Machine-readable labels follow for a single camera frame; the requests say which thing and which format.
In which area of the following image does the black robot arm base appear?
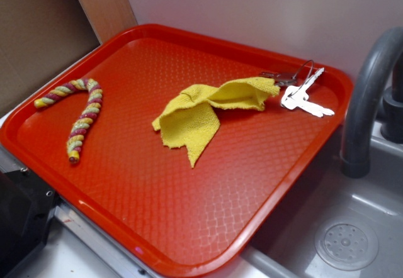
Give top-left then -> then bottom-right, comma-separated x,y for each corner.
1,170 -> 58,277

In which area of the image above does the yellow knitted cloth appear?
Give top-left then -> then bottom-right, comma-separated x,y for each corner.
152,77 -> 280,168

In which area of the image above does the red plastic tray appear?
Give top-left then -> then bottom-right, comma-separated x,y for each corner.
1,25 -> 353,277

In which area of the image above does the silver key bunch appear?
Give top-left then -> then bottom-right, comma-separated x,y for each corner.
259,59 -> 335,118

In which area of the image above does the grey curved faucet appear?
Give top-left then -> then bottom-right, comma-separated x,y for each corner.
340,26 -> 402,178

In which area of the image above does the wooden board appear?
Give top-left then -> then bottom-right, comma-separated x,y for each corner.
78,0 -> 137,44

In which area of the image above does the grey plastic sink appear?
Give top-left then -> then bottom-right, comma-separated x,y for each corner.
242,131 -> 402,277

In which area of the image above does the brown cardboard panel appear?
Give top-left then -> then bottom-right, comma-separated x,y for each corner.
1,0 -> 99,115

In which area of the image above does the multicolour twisted rope toy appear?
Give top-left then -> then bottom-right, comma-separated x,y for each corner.
33,79 -> 103,165

